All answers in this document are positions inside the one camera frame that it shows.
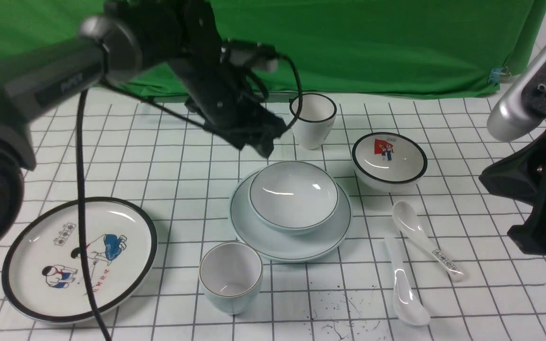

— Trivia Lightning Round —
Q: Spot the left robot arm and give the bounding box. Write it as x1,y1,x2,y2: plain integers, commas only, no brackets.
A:
0,0,290,240

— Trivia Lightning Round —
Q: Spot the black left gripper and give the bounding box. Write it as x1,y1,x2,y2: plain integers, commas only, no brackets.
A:
169,0,287,158

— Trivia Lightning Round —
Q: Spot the pale blue bowl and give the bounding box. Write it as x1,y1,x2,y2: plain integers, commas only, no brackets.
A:
248,161,340,235

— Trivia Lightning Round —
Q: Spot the pale blue plate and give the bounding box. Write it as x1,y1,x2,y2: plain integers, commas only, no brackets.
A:
228,169,353,263

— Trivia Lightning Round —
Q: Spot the white plate black rim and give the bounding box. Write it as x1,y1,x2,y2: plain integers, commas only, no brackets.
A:
1,197,158,324

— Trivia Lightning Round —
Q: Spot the white cup black rim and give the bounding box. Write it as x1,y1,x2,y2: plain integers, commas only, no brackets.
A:
291,93,337,150

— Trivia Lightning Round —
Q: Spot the white bowl black rim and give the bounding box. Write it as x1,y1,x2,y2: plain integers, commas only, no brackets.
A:
351,132,428,193

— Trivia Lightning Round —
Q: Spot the white spoon with label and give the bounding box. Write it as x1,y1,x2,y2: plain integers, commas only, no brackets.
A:
391,201,466,281

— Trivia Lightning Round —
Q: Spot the black cable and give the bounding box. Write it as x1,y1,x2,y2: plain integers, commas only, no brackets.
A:
76,52,303,341

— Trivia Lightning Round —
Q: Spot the pale blue cup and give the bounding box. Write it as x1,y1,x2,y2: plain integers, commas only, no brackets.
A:
199,242,264,315

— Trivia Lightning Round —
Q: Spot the green backdrop cloth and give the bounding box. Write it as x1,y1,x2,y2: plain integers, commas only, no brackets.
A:
0,0,546,99

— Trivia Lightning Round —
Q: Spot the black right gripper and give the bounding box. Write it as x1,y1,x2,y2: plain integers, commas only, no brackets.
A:
479,129,546,255

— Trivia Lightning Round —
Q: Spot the blue binder clip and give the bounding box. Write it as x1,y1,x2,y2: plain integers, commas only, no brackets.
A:
488,67,513,84

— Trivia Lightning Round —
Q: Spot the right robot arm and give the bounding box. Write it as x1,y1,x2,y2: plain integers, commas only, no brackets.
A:
479,45,546,256

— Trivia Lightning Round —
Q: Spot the plain white spoon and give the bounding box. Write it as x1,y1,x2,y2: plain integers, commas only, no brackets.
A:
385,237,431,326

